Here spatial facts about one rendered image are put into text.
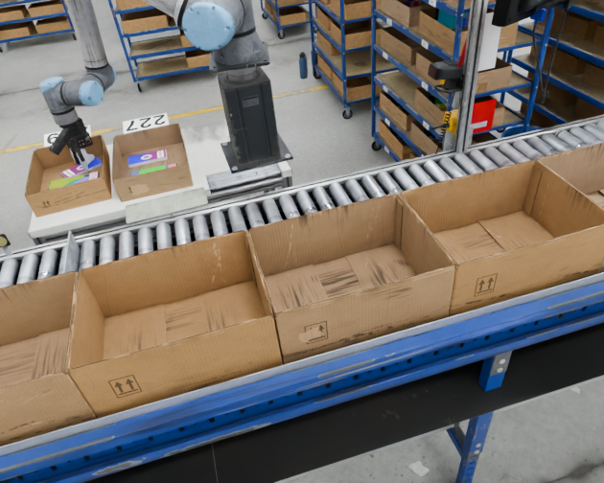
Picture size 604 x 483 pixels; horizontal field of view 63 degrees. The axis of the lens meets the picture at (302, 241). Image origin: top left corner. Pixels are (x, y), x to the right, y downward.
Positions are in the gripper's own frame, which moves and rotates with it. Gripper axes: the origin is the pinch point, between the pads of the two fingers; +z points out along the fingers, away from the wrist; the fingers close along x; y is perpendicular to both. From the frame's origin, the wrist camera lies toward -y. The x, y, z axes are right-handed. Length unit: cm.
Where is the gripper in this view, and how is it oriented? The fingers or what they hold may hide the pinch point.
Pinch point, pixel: (81, 167)
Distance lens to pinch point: 228.7
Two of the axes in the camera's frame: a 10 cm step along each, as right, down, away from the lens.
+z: 0.9, 7.7, 6.4
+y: 7.1, -5.0, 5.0
